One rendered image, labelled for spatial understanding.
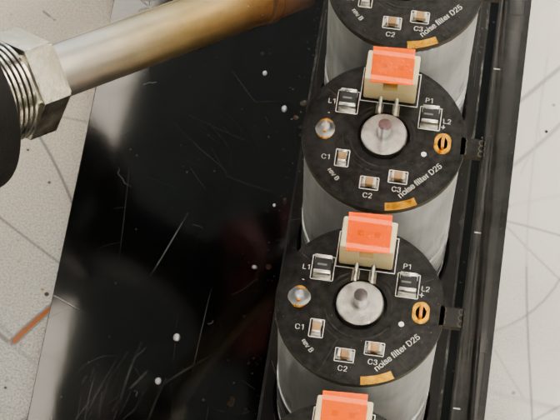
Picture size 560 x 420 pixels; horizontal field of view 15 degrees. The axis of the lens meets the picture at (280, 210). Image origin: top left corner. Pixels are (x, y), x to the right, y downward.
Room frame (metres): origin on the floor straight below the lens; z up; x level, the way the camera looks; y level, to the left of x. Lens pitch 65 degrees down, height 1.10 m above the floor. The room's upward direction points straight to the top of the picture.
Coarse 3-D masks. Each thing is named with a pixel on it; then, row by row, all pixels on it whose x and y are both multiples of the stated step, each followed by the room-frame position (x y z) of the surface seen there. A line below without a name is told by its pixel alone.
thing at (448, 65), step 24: (408, 0) 0.17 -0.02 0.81; (336, 24) 0.17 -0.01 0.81; (336, 48) 0.17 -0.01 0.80; (360, 48) 0.16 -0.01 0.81; (432, 48) 0.16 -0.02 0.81; (456, 48) 0.16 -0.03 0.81; (336, 72) 0.17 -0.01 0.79; (432, 72) 0.16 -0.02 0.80; (456, 72) 0.16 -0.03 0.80; (456, 96) 0.17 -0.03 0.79
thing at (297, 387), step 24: (336, 312) 0.12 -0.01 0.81; (360, 312) 0.12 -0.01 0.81; (384, 312) 0.12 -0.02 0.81; (288, 360) 0.11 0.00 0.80; (432, 360) 0.11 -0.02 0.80; (288, 384) 0.11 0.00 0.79; (312, 384) 0.11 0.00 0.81; (336, 384) 0.11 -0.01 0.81; (384, 384) 0.11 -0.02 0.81; (408, 384) 0.11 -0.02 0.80; (288, 408) 0.11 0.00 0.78; (384, 408) 0.11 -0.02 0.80; (408, 408) 0.11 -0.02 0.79
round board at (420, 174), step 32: (320, 96) 0.15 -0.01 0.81; (352, 96) 0.15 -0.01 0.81; (416, 96) 0.15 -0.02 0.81; (448, 96) 0.15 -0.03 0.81; (352, 128) 0.15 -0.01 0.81; (416, 128) 0.15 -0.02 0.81; (448, 128) 0.15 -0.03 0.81; (320, 160) 0.14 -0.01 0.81; (352, 160) 0.14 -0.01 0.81; (384, 160) 0.14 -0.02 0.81; (416, 160) 0.14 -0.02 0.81; (448, 160) 0.14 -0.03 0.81; (352, 192) 0.14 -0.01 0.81; (384, 192) 0.14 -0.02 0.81; (416, 192) 0.14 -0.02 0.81
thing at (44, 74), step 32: (192, 0) 0.16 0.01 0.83; (224, 0) 0.16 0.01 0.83; (256, 0) 0.16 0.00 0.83; (288, 0) 0.16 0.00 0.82; (0, 32) 0.15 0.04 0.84; (96, 32) 0.15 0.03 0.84; (128, 32) 0.15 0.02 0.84; (160, 32) 0.15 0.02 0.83; (192, 32) 0.15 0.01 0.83; (224, 32) 0.16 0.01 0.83; (0, 64) 0.14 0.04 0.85; (32, 64) 0.14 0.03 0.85; (64, 64) 0.14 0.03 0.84; (96, 64) 0.14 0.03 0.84; (128, 64) 0.15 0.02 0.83; (32, 96) 0.13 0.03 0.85; (64, 96) 0.14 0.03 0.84; (32, 128) 0.13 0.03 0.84
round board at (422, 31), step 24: (336, 0) 0.17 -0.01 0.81; (360, 0) 0.17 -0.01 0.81; (384, 0) 0.17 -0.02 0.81; (432, 0) 0.17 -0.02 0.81; (456, 0) 0.17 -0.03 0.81; (480, 0) 0.17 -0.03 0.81; (360, 24) 0.16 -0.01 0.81; (384, 24) 0.16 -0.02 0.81; (408, 24) 0.16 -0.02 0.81; (432, 24) 0.16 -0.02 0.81; (456, 24) 0.16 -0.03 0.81; (408, 48) 0.16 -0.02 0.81
